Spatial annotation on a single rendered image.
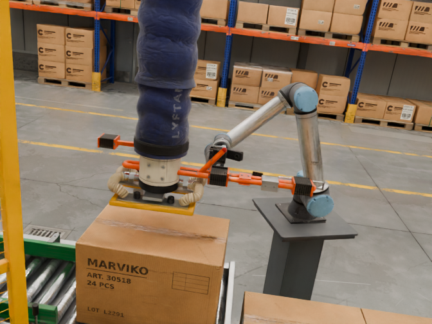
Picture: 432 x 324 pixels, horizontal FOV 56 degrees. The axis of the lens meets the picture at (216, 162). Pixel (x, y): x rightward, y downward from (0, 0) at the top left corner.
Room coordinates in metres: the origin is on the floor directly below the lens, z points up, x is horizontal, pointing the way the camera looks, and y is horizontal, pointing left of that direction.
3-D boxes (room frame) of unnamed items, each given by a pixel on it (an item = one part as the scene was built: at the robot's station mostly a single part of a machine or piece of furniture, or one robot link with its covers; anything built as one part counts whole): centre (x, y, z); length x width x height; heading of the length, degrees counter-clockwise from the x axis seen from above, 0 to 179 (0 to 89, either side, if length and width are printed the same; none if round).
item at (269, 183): (1.59, -0.23, 1.23); 0.07 x 0.07 x 0.04; 88
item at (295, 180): (1.58, -0.37, 1.24); 0.08 x 0.07 x 0.05; 88
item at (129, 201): (1.51, 0.24, 1.13); 0.34 x 0.10 x 0.05; 88
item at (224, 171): (1.60, -0.02, 1.24); 0.10 x 0.08 x 0.06; 178
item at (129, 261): (1.60, 0.21, 0.75); 0.60 x 0.40 x 0.40; 86
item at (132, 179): (1.60, 0.23, 1.17); 0.34 x 0.25 x 0.06; 88
